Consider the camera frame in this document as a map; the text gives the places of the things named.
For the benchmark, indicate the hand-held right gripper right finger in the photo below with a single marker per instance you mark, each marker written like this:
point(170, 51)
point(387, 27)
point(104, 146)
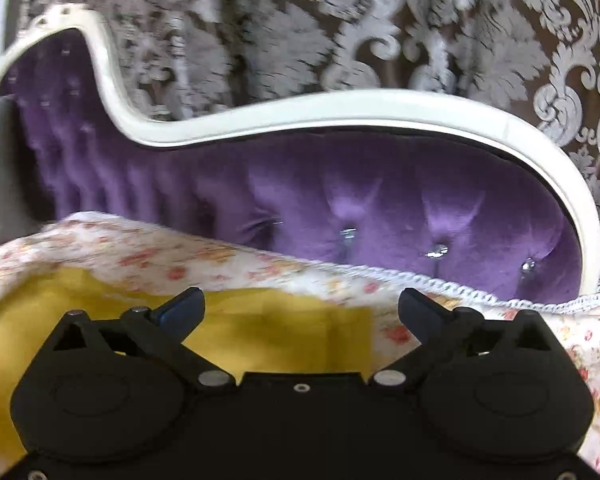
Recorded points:
point(416, 316)

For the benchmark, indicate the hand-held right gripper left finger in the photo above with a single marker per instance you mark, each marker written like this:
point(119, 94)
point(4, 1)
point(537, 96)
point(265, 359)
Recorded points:
point(180, 310)

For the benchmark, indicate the mustard yellow sweater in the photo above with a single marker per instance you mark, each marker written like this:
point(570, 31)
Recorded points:
point(280, 330)

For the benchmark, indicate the floral printed blanket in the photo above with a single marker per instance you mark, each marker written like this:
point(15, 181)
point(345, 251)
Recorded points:
point(130, 250)

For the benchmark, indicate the grey cushion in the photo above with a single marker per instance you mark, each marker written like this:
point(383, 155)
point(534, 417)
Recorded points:
point(5, 175)

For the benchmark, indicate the brown silver damask curtain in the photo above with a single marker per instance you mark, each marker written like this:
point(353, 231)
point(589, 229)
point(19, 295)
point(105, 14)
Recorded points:
point(280, 35)

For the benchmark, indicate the purple tufted sofa white frame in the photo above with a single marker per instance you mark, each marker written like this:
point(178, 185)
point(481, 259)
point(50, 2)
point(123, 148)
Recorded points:
point(380, 185)

